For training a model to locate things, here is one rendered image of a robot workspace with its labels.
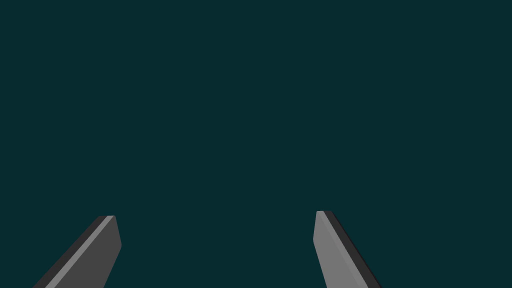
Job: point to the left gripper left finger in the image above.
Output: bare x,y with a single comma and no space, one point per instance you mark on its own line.
88,260

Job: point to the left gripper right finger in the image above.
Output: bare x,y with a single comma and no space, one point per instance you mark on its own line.
340,256

